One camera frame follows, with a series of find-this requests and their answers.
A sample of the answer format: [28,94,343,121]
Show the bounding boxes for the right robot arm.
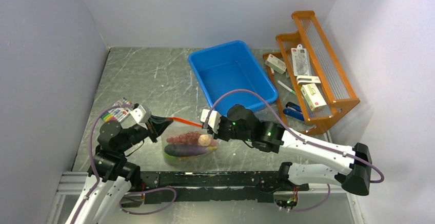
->
[201,105,371,196]

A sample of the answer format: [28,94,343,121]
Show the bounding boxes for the white flat box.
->
[296,75,321,86]

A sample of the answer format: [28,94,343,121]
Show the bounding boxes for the clear zip bag red seal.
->
[161,117,218,170]

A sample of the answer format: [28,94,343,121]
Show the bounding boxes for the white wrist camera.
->
[200,109,221,134]
[130,105,152,127]

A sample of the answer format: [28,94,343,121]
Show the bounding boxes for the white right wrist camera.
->
[200,109,221,134]

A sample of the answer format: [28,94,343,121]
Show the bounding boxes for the white red large box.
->
[301,84,327,111]

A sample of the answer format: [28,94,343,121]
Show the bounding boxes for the marker pen pack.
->
[101,97,134,123]

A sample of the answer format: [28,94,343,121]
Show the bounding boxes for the blue stapler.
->
[283,101,305,121]

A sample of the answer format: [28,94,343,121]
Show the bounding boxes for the white green pen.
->
[277,80,296,95]

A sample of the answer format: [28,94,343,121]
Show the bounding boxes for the clear blister pack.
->
[290,44,311,76]

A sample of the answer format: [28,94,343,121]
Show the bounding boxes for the blue plastic bin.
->
[188,40,278,115]

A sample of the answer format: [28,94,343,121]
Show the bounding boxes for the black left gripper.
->
[116,113,172,153]

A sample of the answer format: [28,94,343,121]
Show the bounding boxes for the purple fake eggplant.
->
[164,145,217,157]

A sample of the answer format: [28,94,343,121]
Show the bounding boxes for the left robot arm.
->
[66,115,173,223]

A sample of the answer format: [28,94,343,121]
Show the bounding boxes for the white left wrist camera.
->
[130,105,152,127]

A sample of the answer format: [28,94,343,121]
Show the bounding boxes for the orange wooden rack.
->
[263,10,360,135]

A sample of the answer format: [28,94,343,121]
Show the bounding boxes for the black aluminium base frame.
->
[56,170,356,205]

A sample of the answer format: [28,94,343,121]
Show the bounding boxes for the white green small box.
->
[265,54,287,74]

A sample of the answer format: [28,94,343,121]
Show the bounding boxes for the red fake grapes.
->
[166,132,201,145]

